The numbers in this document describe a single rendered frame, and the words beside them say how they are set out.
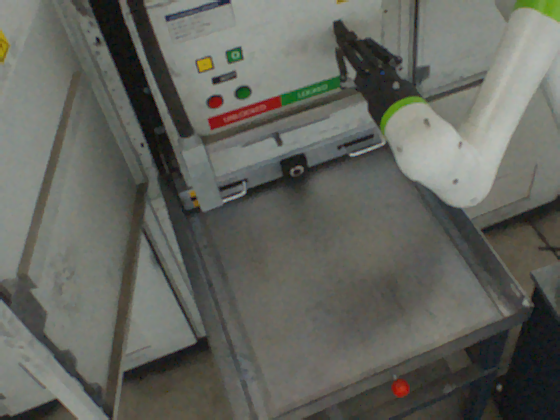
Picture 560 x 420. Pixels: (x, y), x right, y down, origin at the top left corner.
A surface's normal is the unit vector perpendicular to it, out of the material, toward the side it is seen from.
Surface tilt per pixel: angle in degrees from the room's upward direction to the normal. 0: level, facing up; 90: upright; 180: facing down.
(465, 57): 90
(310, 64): 90
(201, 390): 0
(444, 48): 90
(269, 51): 90
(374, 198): 0
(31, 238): 0
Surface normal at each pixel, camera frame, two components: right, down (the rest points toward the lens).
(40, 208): -0.07, -0.65
